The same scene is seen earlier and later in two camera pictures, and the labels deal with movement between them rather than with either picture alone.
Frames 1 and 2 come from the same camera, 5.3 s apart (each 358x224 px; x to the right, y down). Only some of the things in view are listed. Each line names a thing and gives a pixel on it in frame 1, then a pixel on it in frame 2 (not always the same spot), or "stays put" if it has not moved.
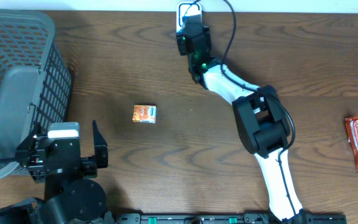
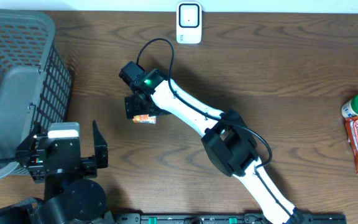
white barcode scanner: (186, 9) stays put
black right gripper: (180, 41) -> (133, 107)
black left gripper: (89, 167) stays put
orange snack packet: (144, 114) stays put
